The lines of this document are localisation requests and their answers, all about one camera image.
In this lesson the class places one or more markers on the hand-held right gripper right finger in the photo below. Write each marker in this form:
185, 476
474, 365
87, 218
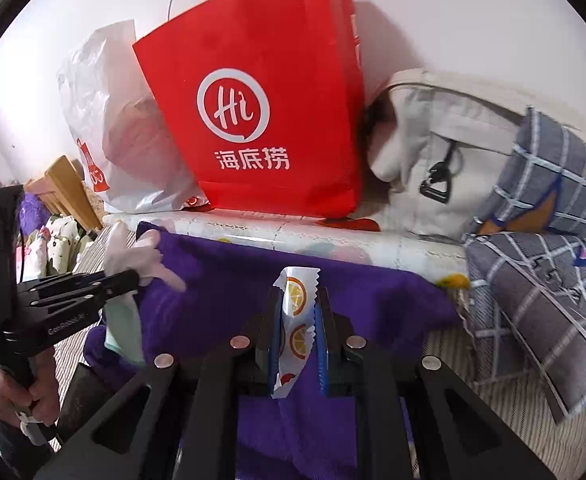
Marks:
321, 350

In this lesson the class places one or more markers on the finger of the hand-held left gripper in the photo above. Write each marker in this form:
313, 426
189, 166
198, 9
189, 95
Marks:
73, 280
83, 298

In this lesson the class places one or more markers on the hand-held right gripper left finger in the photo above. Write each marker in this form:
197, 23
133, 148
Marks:
274, 345

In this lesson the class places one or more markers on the orange slice print snack packet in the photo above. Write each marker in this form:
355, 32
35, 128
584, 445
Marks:
295, 305

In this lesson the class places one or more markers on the white glove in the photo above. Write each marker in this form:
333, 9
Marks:
133, 255

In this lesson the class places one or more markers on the person's left forearm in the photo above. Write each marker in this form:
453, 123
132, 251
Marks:
8, 452

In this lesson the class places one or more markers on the person's left hand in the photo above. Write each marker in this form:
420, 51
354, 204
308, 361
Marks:
13, 395

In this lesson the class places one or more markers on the floral cloth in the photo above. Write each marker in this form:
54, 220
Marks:
63, 245

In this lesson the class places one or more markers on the pale green cloth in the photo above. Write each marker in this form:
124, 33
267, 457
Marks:
125, 325

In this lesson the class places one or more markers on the purple towel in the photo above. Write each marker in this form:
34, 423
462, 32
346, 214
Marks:
213, 280

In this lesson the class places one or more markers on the wooden furniture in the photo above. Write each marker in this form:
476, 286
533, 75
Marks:
65, 185

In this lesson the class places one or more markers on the dark box with gold end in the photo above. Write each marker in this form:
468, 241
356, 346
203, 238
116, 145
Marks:
85, 400

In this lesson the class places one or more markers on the rolled printed sheet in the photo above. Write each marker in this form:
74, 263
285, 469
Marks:
333, 240

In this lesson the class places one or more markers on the white plastic bag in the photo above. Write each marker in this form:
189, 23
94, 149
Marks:
118, 130

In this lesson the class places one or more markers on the grey plaid cloth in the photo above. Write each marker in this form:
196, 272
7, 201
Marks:
533, 310
553, 170

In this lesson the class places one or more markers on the beige backpack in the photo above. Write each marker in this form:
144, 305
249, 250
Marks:
423, 125

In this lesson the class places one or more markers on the red paper bag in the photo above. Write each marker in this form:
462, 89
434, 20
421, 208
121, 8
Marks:
253, 60

